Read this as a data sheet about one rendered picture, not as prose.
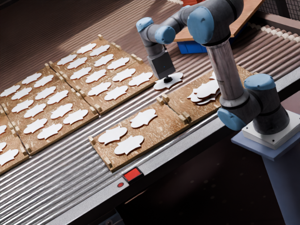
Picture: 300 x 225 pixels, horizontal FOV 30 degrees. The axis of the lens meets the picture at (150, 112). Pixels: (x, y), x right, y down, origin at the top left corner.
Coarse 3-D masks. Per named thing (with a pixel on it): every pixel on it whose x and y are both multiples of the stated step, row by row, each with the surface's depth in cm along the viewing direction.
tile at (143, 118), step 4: (140, 112) 276; (144, 112) 275; (148, 112) 273; (152, 112) 272; (136, 116) 275; (140, 116) 273; (144, 116) 272; (148, 116) 270; (152, 116) 269; (156, 116) 268; (132, 120) 273; (136, 120) 271; (140, 120) 270; (144, 120) 268; (148, 120) 267; (152, 120) 268; (132, 124) 270; (136, 124) 268; (140, 124) 267; (144, 124) 266; (148, 124) 265; (136, 128) 266
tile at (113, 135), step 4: (116, 128) 272; (120, 128) 271; (124, 128) 269; (108, 132) 272; (112, 132) 270; (116, 132) 269; (120, 132) 267; (124, 132) 266; (100, 136) 271; (104, 136) 270; (108, 136) 268; (112, 136) 267; (116, 136) 266; (120, 136) 264; (124, 136) 265; (100, 140) 268; (104, 140) 267; (108, 140) 265; (112, 140) 264; (116, 140) 263; (104, 144) 264
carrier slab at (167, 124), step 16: (160, 112) 271; (112, 128) 276; (128, 128) 270; (144, 128) 264; (160, 128) 259; (176, 128) 253; (96, 144) 269; (112, 144) 263; (144, 144) 252; (160, 144) 250; (112, 160) 251; (128, 160) 247
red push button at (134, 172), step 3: (135, 168) 240; (132, 171) 239; (135, 171) 238; (138, 171) 237; (126, 174) 239; (129, 174) 238; (132, 174) 237; (135, 174) 236; (138, 174) 235; (126, 177) 237; (129, 177) 236; (132, 177) 235
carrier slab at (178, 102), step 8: (208, 72) 287; (240, 72) 274; (248, 72) 271; (200, 80) 283; (208, 80) 280; (184, 88) 282; (192, 88) 279; (168, 96) 282; (176, 96) 279; (184, 96) 275; (168, 104) 276; (176, 104) 272; (184, 104) 269; (192, 104) 266; (208, 104) 260; (216, 104) 258; (176, 112) 268; (192, 112) 260; (200, 112) 257; (208, 112) 254; (192, 120) 254
